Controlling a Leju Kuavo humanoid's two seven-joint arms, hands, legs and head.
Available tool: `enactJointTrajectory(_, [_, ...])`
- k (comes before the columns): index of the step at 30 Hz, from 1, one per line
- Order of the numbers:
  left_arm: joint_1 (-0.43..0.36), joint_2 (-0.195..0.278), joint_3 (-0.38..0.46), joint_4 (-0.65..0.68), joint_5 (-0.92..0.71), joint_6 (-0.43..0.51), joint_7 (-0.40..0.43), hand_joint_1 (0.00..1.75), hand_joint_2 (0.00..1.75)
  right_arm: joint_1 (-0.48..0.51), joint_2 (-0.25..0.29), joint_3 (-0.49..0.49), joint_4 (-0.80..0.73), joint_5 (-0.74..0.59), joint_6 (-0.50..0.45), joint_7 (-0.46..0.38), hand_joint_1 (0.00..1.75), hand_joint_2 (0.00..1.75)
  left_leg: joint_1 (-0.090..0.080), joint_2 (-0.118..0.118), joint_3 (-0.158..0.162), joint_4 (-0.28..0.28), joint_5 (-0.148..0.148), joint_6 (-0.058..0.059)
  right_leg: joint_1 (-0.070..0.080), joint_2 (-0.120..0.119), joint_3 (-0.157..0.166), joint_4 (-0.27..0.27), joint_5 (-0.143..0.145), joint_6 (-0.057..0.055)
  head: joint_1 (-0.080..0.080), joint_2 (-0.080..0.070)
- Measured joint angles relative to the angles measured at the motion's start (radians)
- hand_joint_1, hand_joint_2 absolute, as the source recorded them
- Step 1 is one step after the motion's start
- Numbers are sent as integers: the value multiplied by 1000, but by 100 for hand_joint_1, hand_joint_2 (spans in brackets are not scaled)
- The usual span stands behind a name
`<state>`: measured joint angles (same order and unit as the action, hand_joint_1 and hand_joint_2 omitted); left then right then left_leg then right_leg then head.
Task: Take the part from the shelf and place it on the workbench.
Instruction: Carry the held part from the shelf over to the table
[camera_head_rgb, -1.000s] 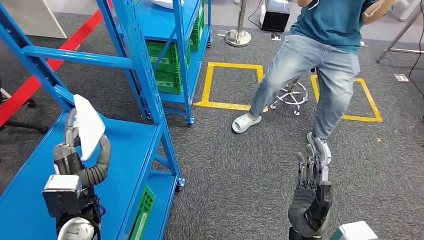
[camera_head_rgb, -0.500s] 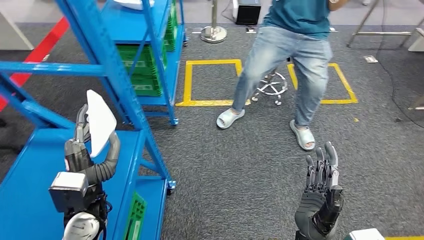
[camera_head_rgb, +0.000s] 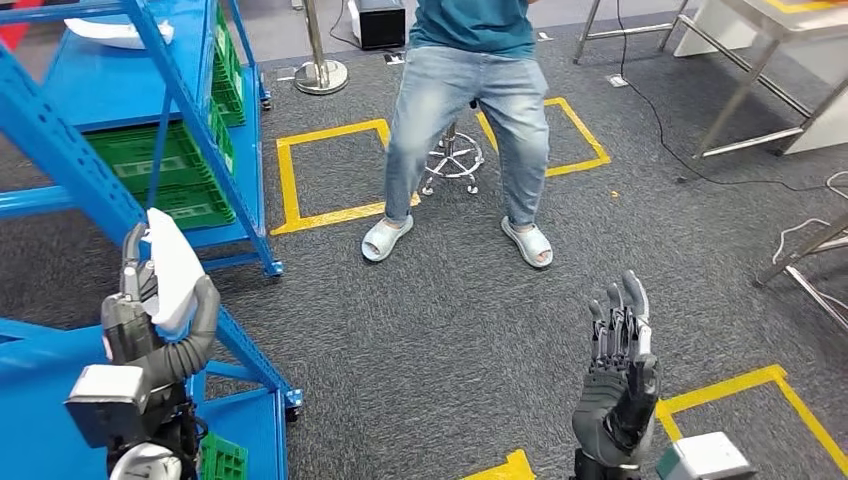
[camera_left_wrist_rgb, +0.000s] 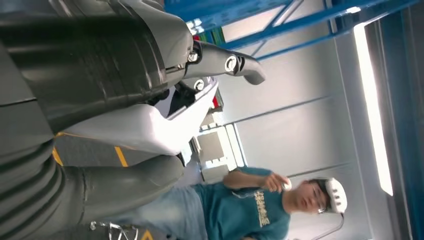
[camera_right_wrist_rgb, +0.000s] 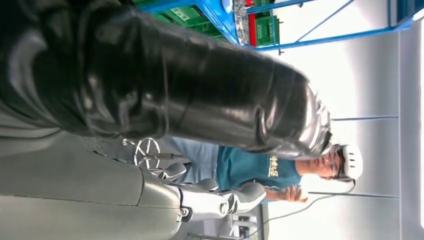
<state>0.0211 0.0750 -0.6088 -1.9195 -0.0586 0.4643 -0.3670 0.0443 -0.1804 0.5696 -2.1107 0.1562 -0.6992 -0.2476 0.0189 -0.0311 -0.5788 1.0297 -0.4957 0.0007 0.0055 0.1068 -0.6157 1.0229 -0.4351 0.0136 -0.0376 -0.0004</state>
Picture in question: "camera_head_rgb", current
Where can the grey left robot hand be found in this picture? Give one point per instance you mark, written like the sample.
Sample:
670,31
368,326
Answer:
129,328

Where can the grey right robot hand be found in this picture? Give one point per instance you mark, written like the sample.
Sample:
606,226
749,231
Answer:
609,411

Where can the white plastic part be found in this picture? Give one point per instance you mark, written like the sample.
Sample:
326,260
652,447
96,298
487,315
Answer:
112,33
172,272

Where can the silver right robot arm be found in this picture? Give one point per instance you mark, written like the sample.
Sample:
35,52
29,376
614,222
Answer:
596,472

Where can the blue metal shelf rack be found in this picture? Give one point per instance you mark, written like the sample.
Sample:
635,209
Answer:
40,411
99,86

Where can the chrome stanchion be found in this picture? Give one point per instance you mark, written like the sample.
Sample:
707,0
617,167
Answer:
321,76

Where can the chrome stool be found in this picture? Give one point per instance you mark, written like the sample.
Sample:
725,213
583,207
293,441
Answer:
450,136

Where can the floor outlet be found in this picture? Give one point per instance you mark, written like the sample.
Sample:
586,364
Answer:
616,81

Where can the white desk panel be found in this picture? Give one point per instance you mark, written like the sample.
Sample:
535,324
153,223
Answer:
828,126

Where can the person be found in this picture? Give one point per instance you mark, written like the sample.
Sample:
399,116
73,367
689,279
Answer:
464,79

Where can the black box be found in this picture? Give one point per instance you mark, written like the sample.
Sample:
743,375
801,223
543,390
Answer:
378,26

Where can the steel table with tray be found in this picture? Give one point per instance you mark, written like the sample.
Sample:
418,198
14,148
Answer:
782,23

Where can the yellow tape on table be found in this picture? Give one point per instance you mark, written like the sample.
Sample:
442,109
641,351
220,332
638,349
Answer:
802,6

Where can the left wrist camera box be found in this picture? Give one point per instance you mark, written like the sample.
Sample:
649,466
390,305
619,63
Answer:
106,391

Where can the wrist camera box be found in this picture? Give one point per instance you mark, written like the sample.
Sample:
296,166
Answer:
106,391
702,457

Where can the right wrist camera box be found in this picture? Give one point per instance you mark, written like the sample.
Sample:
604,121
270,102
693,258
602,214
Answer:
702,457

